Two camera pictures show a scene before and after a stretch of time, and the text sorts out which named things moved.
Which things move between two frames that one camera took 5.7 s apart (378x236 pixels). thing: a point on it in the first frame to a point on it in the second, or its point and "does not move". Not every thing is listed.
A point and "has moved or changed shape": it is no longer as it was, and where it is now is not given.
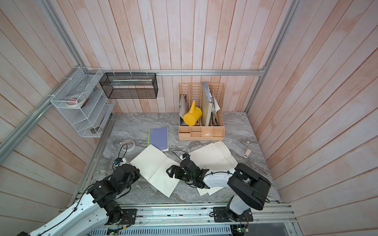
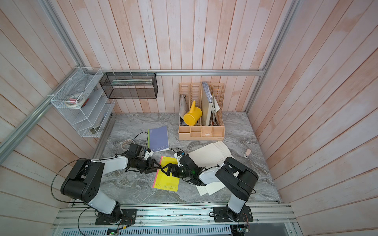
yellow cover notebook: [152, 164] has moved or changed shape
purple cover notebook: [158, 137] does not move
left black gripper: [136, 173] to [150, 166]
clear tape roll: [128, 145] does not move
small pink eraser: [247, 153] does not move
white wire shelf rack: [83, 102] does not move
